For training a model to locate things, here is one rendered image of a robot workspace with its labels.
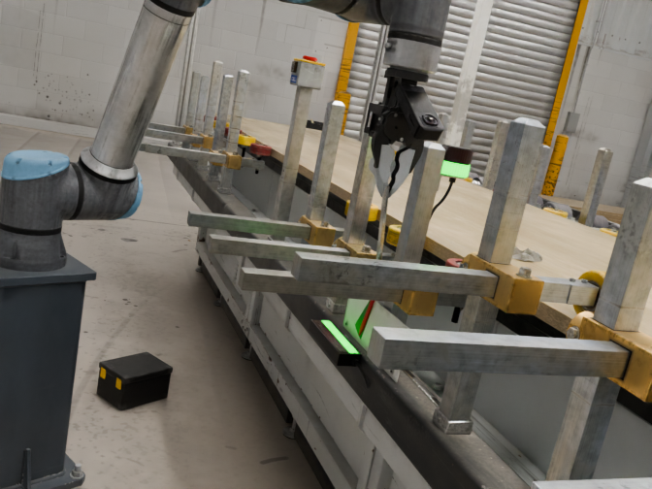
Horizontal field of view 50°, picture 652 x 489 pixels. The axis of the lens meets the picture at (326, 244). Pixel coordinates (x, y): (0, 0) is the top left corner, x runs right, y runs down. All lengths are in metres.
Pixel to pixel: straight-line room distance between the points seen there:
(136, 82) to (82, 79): 7.33
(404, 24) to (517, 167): 0.31
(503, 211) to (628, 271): 0.25
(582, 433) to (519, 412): 0.45
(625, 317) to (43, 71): 8.58
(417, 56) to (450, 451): 0.61
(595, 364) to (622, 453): 0.38
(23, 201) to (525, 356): 1.35
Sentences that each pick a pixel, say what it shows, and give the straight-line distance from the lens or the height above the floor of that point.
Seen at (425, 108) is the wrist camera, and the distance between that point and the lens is 1.14.
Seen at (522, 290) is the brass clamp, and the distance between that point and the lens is 0.97.
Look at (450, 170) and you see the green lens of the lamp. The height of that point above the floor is 1.07.
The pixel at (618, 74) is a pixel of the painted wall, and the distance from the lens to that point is 11.34.
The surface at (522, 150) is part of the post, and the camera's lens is 1.00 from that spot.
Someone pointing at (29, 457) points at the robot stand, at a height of 0.11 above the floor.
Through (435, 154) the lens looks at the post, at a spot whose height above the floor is 1.09.
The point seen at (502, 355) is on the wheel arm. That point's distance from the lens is 0.71.
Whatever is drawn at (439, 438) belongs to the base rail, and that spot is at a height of 0.70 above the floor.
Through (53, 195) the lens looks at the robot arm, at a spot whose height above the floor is 0.79.
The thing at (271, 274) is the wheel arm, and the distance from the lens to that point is 1.13.
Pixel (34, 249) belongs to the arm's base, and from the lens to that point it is 1.83.
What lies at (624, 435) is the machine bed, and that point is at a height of 0.76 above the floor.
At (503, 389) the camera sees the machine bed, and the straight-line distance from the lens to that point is 1.35.
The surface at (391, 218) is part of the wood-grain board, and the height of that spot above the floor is 0.90.
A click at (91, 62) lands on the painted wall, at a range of 9.06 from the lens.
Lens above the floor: 1.17
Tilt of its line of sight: 13 degrees down
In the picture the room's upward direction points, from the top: 11 degrees clockwise
